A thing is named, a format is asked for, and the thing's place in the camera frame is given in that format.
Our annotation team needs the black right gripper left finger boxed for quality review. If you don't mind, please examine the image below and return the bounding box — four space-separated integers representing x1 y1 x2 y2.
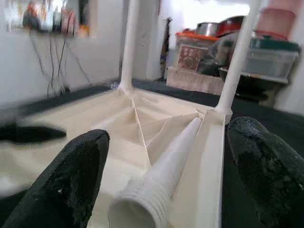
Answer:
0 129 110 228

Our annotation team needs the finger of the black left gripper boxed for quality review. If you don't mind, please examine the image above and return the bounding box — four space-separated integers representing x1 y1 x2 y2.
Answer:
0 125 67 144

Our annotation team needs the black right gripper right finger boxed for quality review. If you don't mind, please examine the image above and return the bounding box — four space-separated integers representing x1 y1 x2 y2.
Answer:
227 116 304 228

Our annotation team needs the white plastic table leg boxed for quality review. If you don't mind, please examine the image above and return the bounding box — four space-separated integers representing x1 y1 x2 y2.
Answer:
107 117 202 228
119 0 142 92
215 0 259 119

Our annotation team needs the cream plastic table top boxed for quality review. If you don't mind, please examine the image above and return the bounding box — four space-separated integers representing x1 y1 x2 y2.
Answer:
0 86 233 228

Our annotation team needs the green lidded clear container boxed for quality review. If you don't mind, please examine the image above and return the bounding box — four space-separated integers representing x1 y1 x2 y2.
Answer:
241 38 301 84

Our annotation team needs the colourful snack bag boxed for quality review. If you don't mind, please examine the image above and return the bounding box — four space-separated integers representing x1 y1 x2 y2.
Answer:
22 2 42 28
60 8 80 36

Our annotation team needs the beige side table cloth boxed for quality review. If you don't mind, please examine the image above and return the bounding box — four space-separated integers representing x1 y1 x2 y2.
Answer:
166 66 226 95

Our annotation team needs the black bag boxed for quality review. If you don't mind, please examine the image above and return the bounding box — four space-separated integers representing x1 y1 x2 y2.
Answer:
197 32 240 76

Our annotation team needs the pink plastic container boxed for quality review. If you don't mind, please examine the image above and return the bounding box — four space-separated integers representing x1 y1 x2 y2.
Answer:
254 7 297 40

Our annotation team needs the red and black pan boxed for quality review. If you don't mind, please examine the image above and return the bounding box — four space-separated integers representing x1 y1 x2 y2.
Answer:
215 16 247 38

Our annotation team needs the silver metal pot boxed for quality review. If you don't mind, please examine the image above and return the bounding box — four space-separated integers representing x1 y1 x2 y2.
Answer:
197 21 220 38

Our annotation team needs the orange lidded storage box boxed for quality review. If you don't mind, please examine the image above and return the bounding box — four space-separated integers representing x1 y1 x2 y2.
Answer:
175 29 220 72

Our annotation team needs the black hanging power cable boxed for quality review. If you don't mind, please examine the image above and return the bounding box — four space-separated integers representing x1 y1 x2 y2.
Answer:
29 33 69 95
63 38 93 87

